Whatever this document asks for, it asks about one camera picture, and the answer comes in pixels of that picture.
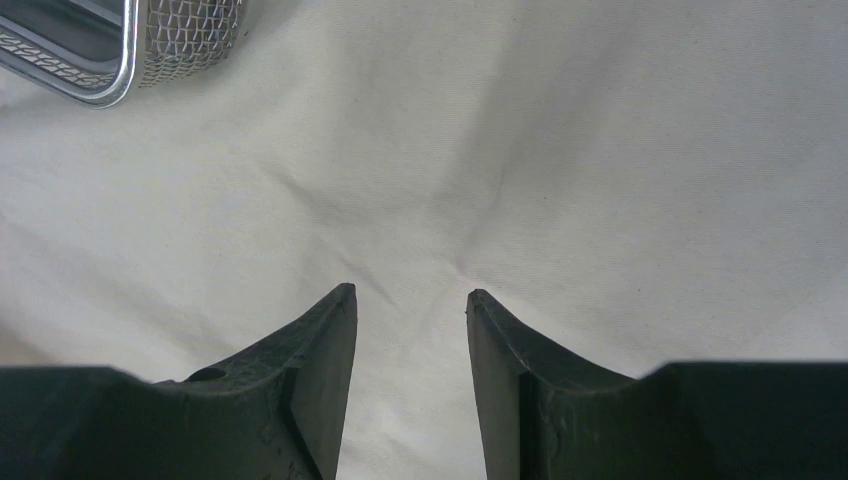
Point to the beige cloth wrap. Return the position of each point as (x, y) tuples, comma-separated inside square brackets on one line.
[(641, 181)]

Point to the wire mesh steel basket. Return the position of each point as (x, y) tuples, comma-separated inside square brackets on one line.
[(96, 52)]

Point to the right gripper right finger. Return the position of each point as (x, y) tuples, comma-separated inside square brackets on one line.
[(547, 413)]

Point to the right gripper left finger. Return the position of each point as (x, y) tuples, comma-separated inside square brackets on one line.
[(275, 410)]

